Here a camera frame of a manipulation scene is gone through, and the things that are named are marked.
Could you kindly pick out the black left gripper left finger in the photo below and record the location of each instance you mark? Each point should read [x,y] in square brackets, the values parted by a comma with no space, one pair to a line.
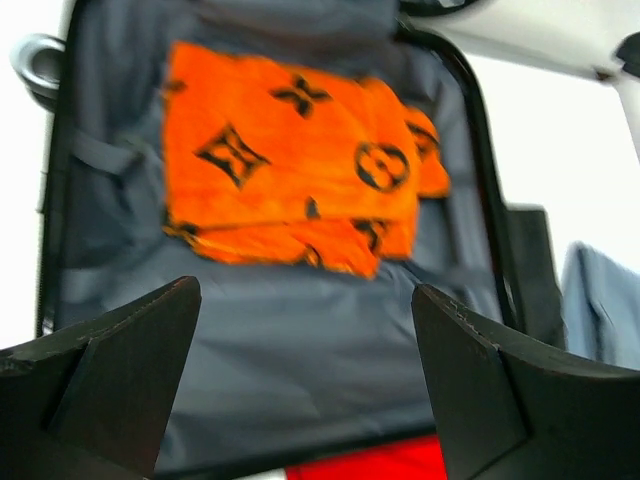
[92,401]

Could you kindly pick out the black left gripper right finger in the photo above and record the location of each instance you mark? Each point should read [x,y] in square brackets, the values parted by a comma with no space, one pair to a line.
[507,406]

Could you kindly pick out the red cloth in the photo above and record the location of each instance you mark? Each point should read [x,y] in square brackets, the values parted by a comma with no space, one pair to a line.
[416,459]

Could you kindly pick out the black garment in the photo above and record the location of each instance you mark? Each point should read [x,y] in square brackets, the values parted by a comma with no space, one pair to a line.
[537,287]

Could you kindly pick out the light blue denim jeans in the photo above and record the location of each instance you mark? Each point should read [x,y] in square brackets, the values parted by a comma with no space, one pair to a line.
[600,308]

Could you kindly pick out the orange patterned towel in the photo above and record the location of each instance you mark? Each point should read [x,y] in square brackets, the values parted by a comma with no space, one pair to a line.
[275,163]

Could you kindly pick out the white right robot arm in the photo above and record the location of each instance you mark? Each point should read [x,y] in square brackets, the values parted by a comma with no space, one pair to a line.
[568,70]

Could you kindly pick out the open grey-lined suitcase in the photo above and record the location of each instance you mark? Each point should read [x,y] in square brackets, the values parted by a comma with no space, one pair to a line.
[287,363]

